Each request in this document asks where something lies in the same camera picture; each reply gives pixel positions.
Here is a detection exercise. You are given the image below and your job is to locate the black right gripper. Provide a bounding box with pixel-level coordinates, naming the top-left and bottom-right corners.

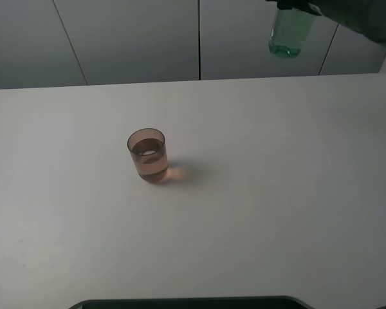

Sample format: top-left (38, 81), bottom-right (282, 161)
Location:
top-left (266, 0), bottom-right (386, 48)

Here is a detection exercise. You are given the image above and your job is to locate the green transparent water bottle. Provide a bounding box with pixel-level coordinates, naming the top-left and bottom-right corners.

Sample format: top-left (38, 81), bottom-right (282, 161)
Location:
top-left (268, 8), bottom-right (316, 59)

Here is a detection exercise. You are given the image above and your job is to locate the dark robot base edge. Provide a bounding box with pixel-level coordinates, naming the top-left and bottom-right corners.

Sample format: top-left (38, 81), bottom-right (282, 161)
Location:
top-left (72, 296), bottom-right (311, 309)

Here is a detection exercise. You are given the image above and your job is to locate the pink translucent plastic cup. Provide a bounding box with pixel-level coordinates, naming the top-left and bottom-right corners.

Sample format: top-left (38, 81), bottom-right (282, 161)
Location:
top-left (127, 128), bottom-right (169, 183)

